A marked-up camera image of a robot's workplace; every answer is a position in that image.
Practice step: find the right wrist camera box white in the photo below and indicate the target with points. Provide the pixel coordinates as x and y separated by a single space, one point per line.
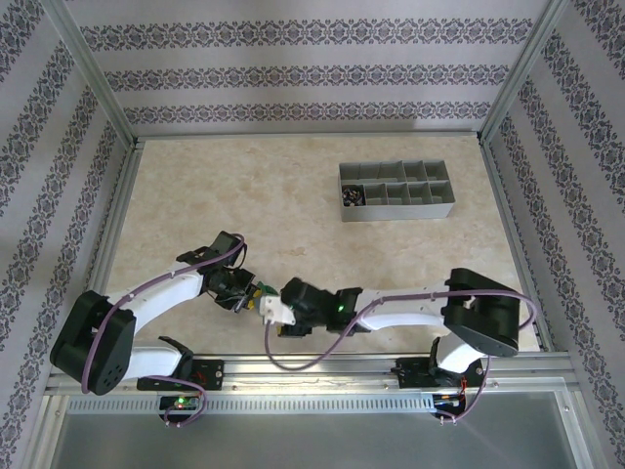
276 310

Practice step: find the aluminium mounting rail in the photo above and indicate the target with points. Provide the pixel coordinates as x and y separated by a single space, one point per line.
312 371

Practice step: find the brushed metal panel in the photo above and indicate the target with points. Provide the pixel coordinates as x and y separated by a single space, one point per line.
312 439

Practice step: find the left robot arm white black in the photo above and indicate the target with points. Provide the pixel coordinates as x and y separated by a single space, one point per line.
93 342

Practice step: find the aluminium frame post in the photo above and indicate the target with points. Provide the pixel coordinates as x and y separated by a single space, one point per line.
529 68
95 68

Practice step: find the black beige striped sock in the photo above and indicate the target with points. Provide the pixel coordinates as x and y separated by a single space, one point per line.
352 194

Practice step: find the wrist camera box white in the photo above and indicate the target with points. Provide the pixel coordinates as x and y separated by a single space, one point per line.
240 304
276 310

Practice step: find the aluminium frame cross rail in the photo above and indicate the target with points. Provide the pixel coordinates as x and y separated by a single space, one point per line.
307 135

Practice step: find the aluminium frame side rail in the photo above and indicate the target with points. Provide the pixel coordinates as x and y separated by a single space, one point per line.
113 229
512 234

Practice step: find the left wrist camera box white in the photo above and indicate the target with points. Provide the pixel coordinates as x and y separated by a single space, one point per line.
240 304

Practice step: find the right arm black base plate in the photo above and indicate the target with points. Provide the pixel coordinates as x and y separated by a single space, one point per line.
410 373

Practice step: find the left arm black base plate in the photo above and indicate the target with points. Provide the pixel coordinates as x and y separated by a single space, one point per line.
212 373

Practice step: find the grey divided organizer tray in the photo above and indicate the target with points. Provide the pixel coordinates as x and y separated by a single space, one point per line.
395 212

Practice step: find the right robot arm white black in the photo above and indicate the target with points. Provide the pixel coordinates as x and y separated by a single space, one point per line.
483 312

